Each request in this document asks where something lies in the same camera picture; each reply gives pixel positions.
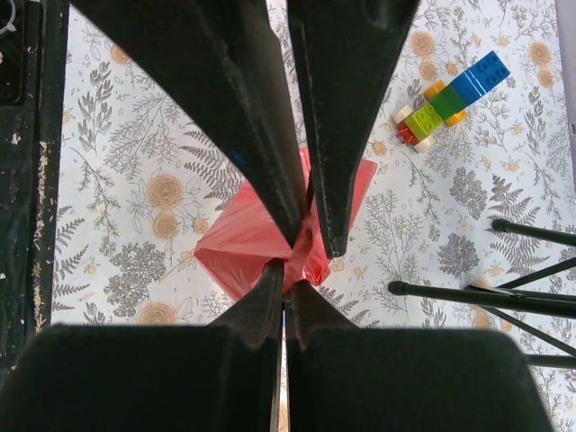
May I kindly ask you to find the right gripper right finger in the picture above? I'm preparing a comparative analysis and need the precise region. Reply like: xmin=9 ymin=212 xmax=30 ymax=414
xmin=283 ymin=283 xmax=552 ymax=431

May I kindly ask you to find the floral patterned table mat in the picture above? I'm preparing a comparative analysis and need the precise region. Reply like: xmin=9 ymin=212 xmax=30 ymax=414
xmin=51 ymin=0 xmax=572 ymax=432

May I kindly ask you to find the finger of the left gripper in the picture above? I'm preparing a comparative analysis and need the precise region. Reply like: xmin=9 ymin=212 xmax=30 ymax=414
xmin=72 ymin=0 xmax=305 ymax=245
xmin=287 ymin=0 xmax=419 ymax=258

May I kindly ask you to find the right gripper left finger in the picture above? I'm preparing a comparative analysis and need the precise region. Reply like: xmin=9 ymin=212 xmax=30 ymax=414
xmin=1 ymin=259 xmax=284 ymax=431

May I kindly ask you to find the red plastic trash bag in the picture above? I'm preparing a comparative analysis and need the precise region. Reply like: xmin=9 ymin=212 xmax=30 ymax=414
xmin=193 ymin=146 xmax=379 ymax=302

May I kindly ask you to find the colourful toy brick car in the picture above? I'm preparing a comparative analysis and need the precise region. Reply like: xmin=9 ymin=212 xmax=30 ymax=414
xmin=392 ymin=50 xmax=510 ymax=153

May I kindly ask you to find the black perforated music stand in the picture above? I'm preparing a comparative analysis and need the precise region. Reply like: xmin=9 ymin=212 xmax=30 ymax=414
xmin=387 ymin=219 xmax=576 ymax=370

